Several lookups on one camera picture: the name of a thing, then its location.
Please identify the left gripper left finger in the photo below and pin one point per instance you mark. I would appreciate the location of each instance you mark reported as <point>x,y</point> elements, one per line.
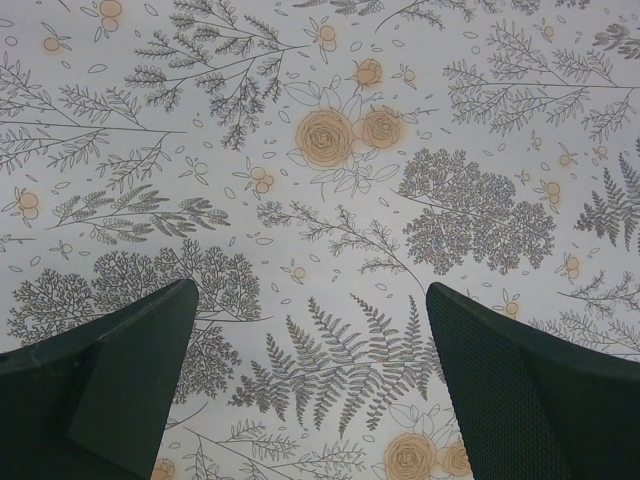
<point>92,402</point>

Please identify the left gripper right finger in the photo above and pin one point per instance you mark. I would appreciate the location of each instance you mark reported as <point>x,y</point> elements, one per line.
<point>530,405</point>

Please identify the floral patterned table mat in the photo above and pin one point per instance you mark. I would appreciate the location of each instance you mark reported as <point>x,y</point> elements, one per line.
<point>313,166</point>

